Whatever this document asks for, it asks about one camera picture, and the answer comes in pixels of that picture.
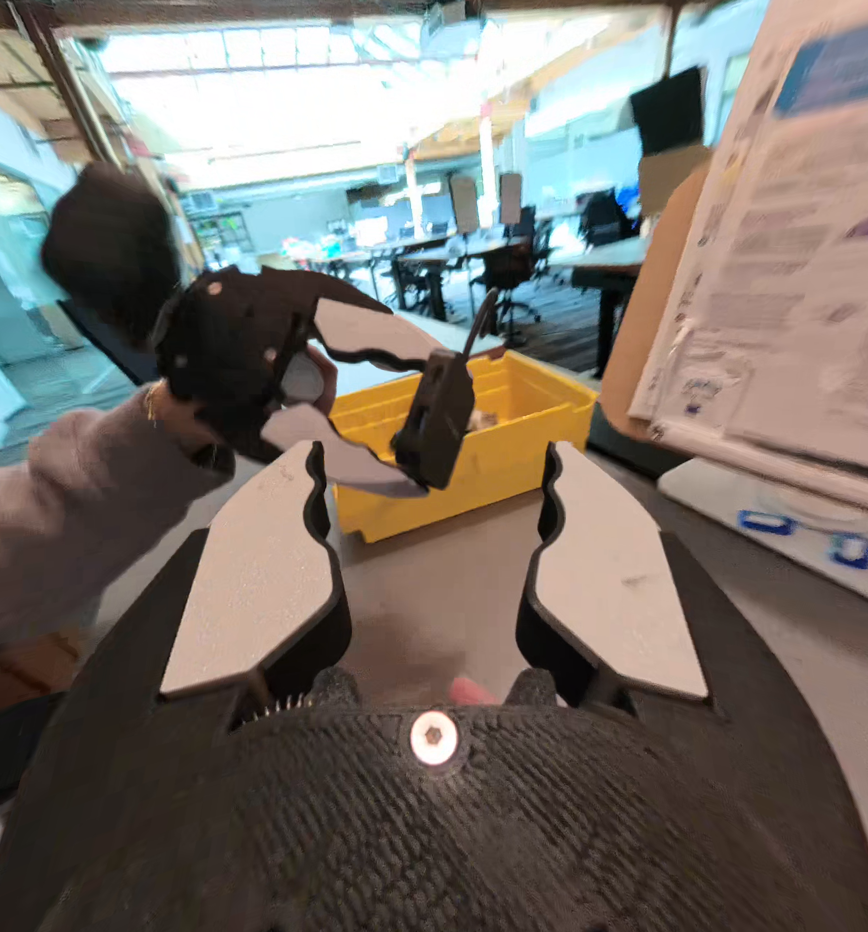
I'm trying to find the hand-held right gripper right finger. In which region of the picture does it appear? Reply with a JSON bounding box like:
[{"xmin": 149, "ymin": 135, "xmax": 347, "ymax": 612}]
[{"xmin": 516, "ymin": 439, "xmax": 711, "ymax": 705}]

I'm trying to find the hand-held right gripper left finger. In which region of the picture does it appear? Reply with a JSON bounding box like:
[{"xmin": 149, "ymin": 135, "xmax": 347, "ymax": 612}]
[{"xmin": 159, "ymin": 439, "xmax": 353, "ymax": 701}]

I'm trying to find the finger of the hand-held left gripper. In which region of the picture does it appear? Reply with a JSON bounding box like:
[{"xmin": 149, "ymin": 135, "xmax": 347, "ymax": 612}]
[
  {"xmin": 259, "ymin": 404, "xmax": 432, "ymax": 500},
  {"xmin": 313, "ymin": 295, "xmax": 453, "ymax": 376}
]

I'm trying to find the black usb hub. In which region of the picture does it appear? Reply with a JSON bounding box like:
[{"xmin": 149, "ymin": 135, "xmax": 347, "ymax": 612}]
[{"xmin": 390, "ymin": 348, "xmax": 478, "ymax": 491}]

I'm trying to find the black hub cable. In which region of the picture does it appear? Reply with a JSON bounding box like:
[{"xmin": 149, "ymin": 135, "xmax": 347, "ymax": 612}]
[{"xmin": 461, "ymin": 287, "xmax": 502, "ymax": 364}]

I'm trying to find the yellow plastic bin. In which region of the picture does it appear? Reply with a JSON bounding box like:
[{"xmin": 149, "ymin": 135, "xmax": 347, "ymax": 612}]
[{"xmin": 328, "ymin": 349, "xmax": 600, "ymax": 545}]

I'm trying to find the person's left forearm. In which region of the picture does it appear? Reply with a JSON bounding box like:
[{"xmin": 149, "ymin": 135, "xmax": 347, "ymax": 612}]
[{"xmin": 0, "ymin": 393, "xmax": 240, "ymax": 650}]

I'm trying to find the person's left hand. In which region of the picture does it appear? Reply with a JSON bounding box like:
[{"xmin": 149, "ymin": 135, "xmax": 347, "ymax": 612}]
[{"xmin": 143, "ymin": 380, "xmax": 225, "ymax": 458}]

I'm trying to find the long office desk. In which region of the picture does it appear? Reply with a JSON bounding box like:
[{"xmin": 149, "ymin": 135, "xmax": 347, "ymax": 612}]
[{"xmin": 396, "ymin": 234, "xmax": 531, "ymax": 323}]

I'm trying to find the black office chair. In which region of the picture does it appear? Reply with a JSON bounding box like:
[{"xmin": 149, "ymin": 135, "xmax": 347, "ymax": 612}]
[{"xmin": 479, "ymin": 207, "xmax": 545, "ymax": 348}]

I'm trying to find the white box with blue marks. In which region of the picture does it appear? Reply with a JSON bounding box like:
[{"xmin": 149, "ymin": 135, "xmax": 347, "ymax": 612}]
[{"xmin": 656, "ymin": 457, "xmax": 868, "ymax": 614}]

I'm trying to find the brown wooden board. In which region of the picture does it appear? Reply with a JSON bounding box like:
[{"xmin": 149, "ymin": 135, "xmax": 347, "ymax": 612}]
[{"xmin": 600, "ymin": 144, "xmax": 713, "ymax": 443}]

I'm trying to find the ceiling projector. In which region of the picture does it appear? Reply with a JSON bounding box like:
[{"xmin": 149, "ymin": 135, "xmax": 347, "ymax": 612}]
[{"xmin": 419, "ymin": 2, "xmax": 487, "ymax": 58}]

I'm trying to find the black hanging monitor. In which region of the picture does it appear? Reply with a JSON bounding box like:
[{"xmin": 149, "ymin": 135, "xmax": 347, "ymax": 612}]
[{"xmin": 629, "ymin": 67, "xmax": 706, "ymax": 158}]

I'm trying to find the white printed poster board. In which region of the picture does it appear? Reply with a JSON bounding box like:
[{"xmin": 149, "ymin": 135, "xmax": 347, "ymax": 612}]
[{"xmin": 626, "ymin": 0, "xmax": 868, "ymax": 503}]

